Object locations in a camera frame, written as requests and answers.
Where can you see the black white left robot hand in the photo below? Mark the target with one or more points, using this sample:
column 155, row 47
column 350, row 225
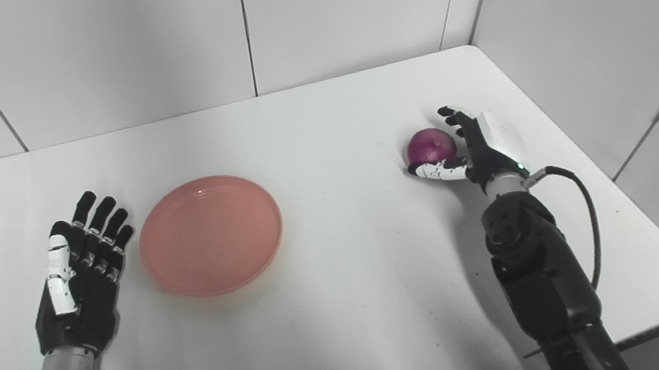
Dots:
column 89, row 309

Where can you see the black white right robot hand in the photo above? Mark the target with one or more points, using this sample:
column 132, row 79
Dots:
column 490, row 159

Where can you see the purple red onion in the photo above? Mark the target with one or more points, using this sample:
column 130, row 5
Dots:
column 430, row 146

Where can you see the pink round plate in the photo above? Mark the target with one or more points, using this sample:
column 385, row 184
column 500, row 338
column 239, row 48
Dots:
column 211, row 235

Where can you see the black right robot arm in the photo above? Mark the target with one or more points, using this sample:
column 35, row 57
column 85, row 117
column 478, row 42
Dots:
column 539, row 278

